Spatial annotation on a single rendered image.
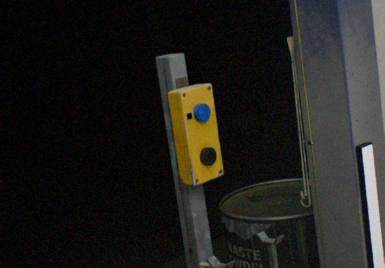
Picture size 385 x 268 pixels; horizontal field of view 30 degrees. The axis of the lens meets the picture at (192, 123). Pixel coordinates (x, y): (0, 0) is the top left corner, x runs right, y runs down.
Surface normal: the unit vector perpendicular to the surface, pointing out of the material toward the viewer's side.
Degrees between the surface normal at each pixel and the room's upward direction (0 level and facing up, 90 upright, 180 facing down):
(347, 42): 90
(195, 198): 90
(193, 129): 90
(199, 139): 90
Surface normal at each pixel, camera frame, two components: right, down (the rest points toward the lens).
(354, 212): -0.71, 0.22
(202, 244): 0.69, 0.03
